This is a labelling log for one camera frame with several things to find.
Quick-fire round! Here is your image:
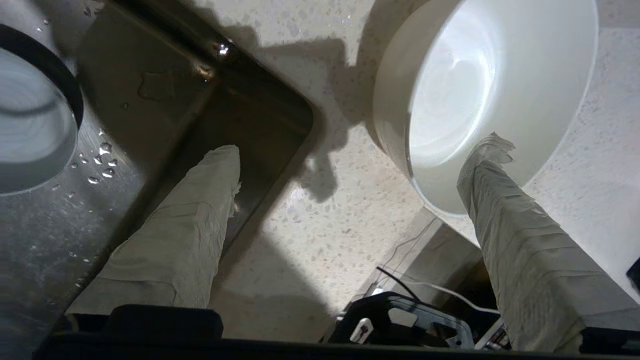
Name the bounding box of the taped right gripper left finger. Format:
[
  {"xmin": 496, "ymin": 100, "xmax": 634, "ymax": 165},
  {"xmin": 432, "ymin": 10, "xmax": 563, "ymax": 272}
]
[{"xmin": 65, "ymin": 144, "xmax": 242, "ymax": 317}]

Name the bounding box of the stainless steel sink basin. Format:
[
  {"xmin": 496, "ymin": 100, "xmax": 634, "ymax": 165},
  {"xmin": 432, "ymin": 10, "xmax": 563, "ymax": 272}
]
[{"xmin": 0, "ymin": 0, "xmax": 321, "ymax": 360}]

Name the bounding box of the grey bowl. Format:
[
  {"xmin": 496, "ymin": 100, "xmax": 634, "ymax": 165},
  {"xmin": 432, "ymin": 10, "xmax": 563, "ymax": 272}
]
[{"xmin": 0, "ymin": 24, "xmax": 85, "ymax": 196}]

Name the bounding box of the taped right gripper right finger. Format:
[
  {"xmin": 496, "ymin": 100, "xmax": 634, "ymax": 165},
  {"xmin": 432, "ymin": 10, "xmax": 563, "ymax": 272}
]
[{"xmin": 456, "ymin": 132, "xmax": 640, "ymax": 354}]

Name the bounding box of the thin white cable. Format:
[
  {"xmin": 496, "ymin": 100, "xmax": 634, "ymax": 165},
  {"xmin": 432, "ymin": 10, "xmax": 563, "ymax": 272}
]
[{"xmin": 379, "ymin": 278, "xmax": 502, "ymax": 317}]

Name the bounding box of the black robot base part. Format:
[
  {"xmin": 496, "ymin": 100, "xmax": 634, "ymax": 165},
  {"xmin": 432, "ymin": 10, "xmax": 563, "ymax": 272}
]
[{"xmin": 329, "ymin": 291, "xmax": 477, "ymax": 350}]

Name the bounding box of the white bowl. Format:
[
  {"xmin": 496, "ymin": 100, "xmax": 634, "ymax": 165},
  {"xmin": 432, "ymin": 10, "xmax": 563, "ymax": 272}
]
[{"xmin": 372, "ymin": 0, "xmax": 600, "ymax": 217}]

